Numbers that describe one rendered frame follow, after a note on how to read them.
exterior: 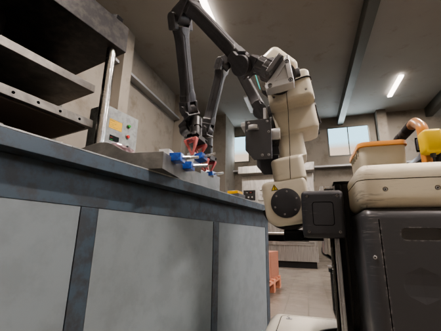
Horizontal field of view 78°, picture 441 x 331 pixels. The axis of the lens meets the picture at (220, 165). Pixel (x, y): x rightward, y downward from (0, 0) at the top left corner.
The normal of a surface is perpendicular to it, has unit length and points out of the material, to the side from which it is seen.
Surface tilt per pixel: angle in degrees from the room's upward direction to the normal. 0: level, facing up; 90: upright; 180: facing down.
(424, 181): 90
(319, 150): 90
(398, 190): 90
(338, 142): 90
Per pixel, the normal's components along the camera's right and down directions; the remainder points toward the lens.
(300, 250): -0.32, -0.25
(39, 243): 0.87, -0.11
